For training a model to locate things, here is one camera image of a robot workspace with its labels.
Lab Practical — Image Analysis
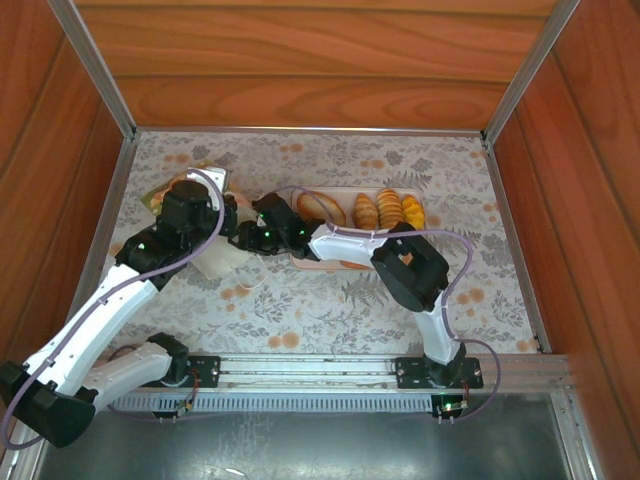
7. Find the printed white paper bag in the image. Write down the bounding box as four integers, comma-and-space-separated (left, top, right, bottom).
141, 159, 266, 290

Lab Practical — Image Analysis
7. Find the oval fake bread loaf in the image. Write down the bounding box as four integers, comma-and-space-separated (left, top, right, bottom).
296, 191, 347, 227

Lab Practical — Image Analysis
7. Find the fake croissant bread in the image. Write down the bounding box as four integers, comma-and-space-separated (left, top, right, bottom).
351, 192, 380, 231

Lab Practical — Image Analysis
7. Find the striped fake bread roll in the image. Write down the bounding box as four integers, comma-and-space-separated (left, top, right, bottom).
375, 187, 405, 230

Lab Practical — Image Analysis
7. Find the yellow fake bread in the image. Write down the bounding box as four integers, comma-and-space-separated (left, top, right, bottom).
401, 193, 427, 230

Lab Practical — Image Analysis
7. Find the floral patterned tablecloth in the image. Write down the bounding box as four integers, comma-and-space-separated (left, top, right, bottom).
112, 130, 540, 354

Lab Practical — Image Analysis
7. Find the grey metal sheet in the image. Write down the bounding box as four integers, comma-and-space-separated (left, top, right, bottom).
29, 392, 601, 480

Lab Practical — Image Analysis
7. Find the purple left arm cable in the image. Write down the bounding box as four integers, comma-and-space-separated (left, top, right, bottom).
0, 168, 226, 450

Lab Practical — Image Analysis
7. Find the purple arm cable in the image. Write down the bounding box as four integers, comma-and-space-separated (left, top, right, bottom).
269, 185, 503, 420
0, 168, 226, 450

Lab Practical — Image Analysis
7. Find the aluminium side frame rail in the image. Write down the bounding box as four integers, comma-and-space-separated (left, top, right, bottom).
482, 142, 553, 354
59, 138, 137, 351

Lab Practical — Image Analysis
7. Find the long aluminium frame rail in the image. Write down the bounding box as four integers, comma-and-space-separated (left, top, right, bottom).
134, 125, 485, 139

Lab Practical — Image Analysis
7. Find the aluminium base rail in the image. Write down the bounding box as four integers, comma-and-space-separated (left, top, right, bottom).
34, 351, 572, 396

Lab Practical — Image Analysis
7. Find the aluminium frame post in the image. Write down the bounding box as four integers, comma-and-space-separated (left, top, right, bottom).
480, 0, 584, 146
47, 0, 139, 146

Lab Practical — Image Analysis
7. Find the grey slotted cable duct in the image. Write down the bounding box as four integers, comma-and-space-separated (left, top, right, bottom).
109, 392, 436, 414

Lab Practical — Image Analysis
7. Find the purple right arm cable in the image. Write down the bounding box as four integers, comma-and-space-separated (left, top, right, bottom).
269, 185, 503, 420

